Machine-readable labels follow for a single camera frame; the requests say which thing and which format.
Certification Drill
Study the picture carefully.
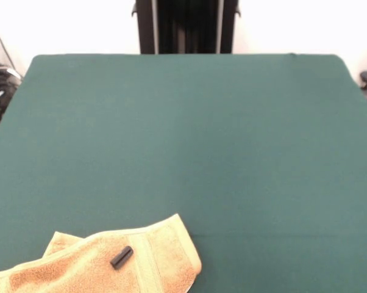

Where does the dark green table cloth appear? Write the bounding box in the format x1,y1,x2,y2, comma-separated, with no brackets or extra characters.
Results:
0,54,367,293

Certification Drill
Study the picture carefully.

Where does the small black rubber pad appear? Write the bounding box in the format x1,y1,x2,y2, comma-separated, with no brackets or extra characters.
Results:
110,245,134,270

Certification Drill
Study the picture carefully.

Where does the black equipment with cables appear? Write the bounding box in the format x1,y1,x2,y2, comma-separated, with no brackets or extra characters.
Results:
0,24,23,126

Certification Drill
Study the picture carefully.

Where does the tan terry towel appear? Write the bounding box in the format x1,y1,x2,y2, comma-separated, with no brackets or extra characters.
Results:
0,213,202,293

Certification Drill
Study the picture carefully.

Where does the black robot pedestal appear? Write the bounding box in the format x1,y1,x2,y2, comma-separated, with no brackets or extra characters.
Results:
130,0,242,55

